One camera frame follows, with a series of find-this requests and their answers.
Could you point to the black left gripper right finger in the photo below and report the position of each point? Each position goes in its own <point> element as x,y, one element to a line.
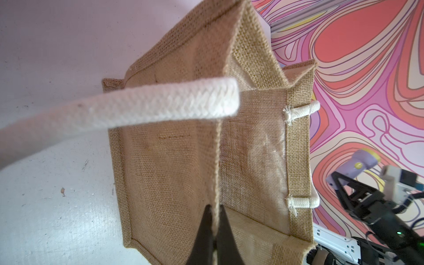
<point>226,247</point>

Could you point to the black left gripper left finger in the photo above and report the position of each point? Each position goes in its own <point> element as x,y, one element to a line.
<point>203,248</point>

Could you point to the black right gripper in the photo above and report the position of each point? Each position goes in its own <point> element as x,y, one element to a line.
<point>363,203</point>

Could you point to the brown burlap tote bag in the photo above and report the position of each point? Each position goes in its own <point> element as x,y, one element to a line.
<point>206,117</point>

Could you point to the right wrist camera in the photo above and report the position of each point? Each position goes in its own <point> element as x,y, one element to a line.
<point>399,184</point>

